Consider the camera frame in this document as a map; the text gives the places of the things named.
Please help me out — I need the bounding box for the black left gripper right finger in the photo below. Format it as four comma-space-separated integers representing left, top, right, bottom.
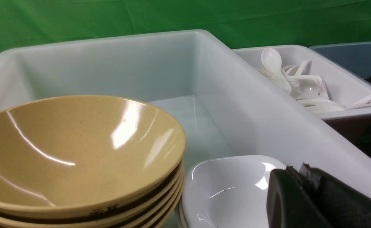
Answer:
299, 163, 371, 228

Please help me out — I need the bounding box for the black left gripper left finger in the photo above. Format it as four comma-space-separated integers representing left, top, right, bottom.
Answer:
266, 167, 331, 228

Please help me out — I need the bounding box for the white square sauce dish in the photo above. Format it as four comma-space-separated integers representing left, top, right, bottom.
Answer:
175, 155, 286, 228

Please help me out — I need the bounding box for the yellow noodle bowl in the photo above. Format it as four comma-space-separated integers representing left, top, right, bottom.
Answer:
0, 95, 186, 219

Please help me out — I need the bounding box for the white spoons pile in bin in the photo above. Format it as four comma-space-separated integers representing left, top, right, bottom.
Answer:
259, 48, 346, 114

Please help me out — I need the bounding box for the large white plastic tub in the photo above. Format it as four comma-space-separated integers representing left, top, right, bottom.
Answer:
0, 29, 371, 228

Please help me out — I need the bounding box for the white brown spoon bin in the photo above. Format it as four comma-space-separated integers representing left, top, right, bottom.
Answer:
232, 45, 371, 140

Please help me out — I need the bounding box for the blue plastic chopstick bin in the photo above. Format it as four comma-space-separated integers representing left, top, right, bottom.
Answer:
310, 41, 371, 81

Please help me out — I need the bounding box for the green backdrop cloth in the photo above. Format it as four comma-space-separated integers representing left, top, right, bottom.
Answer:
0, 0, 371, 53

